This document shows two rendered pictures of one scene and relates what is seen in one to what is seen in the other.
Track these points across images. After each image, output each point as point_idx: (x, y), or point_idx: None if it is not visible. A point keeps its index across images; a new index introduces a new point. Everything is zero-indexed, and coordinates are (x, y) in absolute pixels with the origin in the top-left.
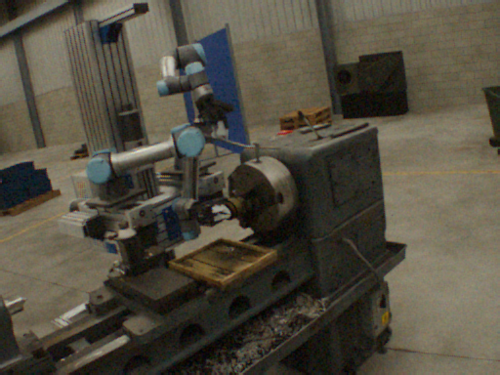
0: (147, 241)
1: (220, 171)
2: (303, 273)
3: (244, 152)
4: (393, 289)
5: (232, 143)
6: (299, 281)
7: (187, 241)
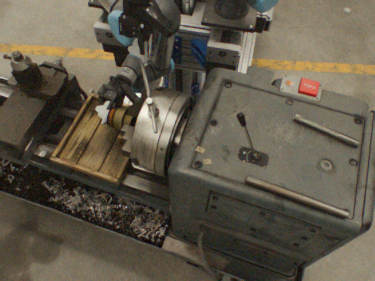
0: (120, 54)
1: (238, 47)
2: (159, 205)
3: (211, 73)
4: (353, 272)
5: (142, 72)
6: (150, 205)
7: (371, 13)
